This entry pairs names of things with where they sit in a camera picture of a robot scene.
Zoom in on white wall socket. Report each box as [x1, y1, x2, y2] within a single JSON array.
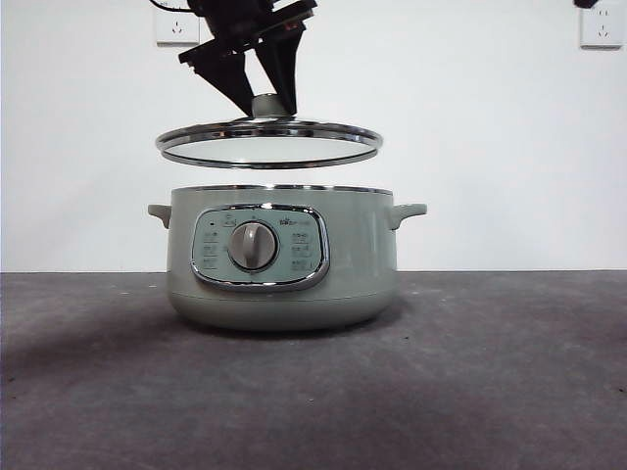
[[580, 4, 624, 50], [156, 0, 201, 48]]

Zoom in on glass lid with green knob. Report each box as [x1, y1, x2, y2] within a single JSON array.
[[155, 91, 384, 170]]

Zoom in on pale green electric cooking pot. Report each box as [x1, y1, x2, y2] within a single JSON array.
[[147, 184, 427, 333]]

